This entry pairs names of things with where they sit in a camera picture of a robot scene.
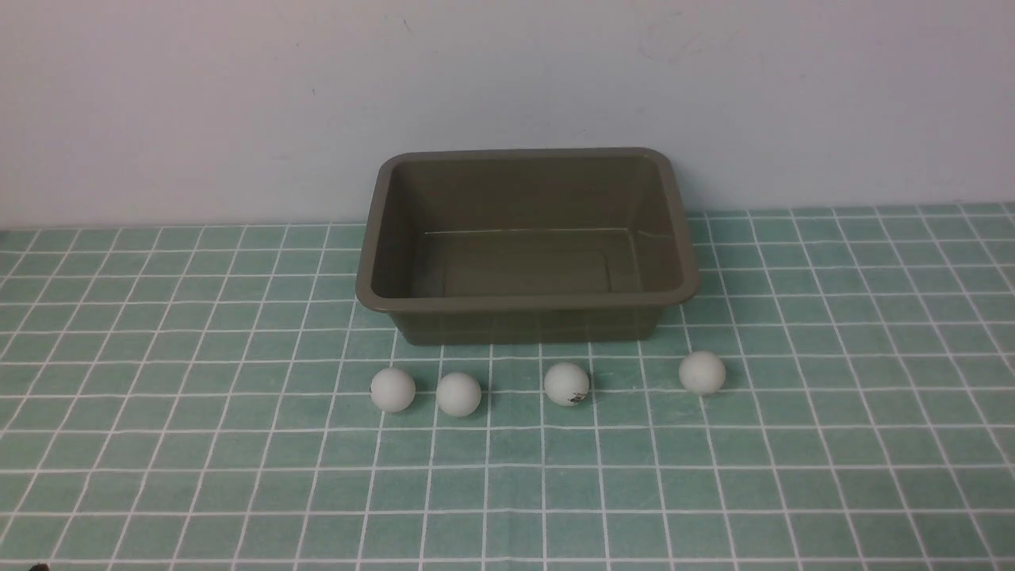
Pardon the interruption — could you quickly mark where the marked white ping-pong ball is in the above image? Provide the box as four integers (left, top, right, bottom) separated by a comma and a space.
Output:
543, 362, 591, 406

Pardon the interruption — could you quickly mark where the olive green plastic bin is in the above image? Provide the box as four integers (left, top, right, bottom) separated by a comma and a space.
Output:
356, 148, 701, 346

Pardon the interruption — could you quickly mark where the green checkered tablecloth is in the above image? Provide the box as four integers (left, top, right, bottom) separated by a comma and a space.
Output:
1, 203, 1014, 570

